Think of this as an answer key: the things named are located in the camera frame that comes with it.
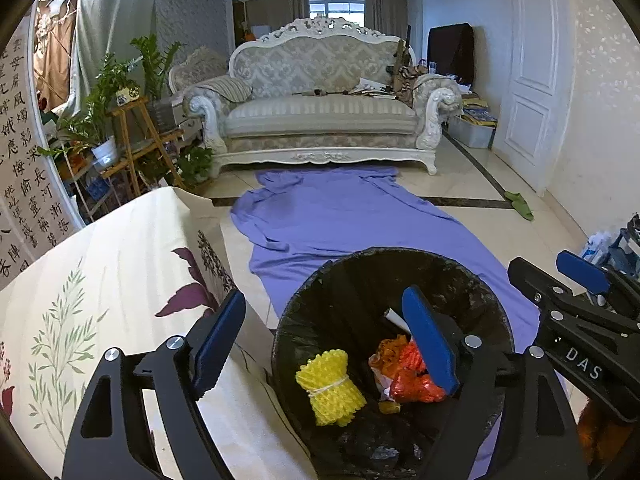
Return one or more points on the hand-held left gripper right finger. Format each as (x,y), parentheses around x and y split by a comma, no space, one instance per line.
(430,340)

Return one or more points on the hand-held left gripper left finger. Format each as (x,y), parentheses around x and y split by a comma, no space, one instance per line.
(215,345)

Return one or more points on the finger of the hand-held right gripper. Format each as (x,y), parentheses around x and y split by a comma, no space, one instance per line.
(525,272)
(582,271)

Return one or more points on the white paper stick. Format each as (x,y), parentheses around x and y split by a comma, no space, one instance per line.
(395,319)

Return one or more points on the orange plastic bag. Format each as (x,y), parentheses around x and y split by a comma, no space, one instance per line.
(390,352)

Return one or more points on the red net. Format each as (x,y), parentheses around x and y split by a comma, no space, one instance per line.
(415,385)

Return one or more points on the black trash bin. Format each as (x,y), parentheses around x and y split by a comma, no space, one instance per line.
(340,285)

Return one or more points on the yellow foam net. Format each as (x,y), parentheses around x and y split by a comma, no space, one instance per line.
(330,390)

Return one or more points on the person's right forearm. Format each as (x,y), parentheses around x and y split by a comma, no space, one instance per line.
(597,430)

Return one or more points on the blue white plastic packet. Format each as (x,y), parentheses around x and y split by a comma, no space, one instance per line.
(597,245)

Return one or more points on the green slipper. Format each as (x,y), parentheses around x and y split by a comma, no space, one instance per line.
(520,206)

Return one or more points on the clear storage box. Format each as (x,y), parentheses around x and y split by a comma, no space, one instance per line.
(472,132)

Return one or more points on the purple floor cloth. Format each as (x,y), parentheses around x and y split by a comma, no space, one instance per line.
(340,210)

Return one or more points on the small green floor plant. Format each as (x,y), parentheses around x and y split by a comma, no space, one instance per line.
(196,162)

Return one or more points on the metal rack with blue crate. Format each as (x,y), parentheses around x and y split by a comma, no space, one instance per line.
(97,190)

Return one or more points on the white door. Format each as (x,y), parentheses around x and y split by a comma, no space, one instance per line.
(530,60)

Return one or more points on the leopard print bag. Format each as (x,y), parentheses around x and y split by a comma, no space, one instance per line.
(407,85)

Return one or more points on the green plant in white pot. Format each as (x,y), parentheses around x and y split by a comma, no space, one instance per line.
(105,152)

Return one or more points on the black cloth cover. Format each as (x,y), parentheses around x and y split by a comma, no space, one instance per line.
(452,50)

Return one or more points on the wooden plant stand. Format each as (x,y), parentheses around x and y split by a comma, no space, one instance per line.
(135,120)

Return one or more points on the papers on sofa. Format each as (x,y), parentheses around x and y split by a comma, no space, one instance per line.
(372,88)

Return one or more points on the calligraphy folding screen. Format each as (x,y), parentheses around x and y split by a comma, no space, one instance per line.
(25,185)

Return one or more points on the ornate white sofa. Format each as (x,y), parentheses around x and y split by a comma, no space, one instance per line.
(320,115)

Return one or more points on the striped cushion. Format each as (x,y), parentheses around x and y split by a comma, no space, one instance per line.
(232,89)

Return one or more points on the small decorated pot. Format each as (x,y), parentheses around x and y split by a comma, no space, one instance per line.
(126,96)

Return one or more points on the ornate armchair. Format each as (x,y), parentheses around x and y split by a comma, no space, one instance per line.
(200,67)

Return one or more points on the tall dark green plant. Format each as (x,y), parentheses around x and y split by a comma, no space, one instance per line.
(155,65)

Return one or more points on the brown window curtain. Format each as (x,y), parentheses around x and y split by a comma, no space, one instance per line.
(275,12)
(385,10)

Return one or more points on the window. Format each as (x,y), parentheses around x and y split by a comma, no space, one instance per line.
(336,10)

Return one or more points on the brown hanging garment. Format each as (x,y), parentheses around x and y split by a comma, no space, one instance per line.
(52,60)

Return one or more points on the grey curtain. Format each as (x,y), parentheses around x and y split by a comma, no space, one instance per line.
(115,10)

